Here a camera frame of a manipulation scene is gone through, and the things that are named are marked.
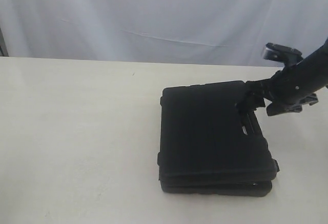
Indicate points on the black plastic tool case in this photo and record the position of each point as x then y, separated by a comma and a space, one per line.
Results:
209, 146

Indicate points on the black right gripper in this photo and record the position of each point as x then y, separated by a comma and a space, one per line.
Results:
287, 93

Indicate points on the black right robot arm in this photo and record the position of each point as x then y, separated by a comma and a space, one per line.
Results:
313, 68

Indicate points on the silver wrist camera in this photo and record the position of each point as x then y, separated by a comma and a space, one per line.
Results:
282, 54

